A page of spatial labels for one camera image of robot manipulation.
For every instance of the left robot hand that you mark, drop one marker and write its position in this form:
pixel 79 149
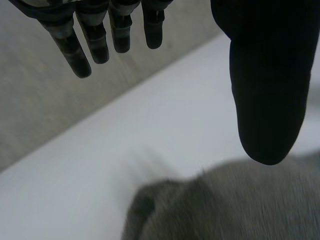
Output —
pixel 270 87

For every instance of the grey towel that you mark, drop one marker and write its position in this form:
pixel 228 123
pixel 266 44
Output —
pixel 225 205

